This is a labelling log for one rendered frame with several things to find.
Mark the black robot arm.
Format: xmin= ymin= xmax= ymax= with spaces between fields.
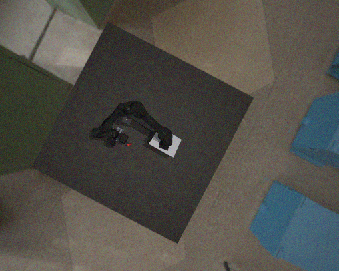
xmin=92 ymin=101 xmax=173 ymax=150

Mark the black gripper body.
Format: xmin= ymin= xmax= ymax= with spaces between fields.
xmin=112 ymin=129 xmax=129 ymax=144

